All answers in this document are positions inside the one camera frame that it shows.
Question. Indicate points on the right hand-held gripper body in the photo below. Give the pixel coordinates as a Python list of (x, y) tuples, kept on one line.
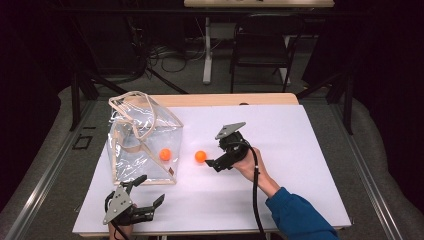
[(233, 150)]

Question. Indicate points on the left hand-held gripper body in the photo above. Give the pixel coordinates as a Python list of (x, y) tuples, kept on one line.
[(118, 204)]

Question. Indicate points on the orange ball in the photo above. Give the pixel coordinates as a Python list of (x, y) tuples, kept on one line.
[(200, 156), (165, 154)]

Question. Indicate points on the transparent bag with beige trim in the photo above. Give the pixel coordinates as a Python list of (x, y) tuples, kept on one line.
[(140, 160)]

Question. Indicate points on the person's right hand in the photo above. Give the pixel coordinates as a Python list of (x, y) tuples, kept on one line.
[(248, 166)]

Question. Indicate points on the person's left hand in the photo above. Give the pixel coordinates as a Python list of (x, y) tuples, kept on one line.
[(126, 232)]

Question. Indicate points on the light wooden table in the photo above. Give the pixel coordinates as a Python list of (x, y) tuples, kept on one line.
[(216, 99)]

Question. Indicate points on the black metal stand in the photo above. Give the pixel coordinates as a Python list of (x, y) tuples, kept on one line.
[(348, 106), (75, 100)]

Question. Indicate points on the light desk with white legs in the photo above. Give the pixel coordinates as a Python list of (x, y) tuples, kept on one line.
[(208, 50)]

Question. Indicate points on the black chair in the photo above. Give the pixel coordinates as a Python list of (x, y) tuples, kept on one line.
[(260, 43)]

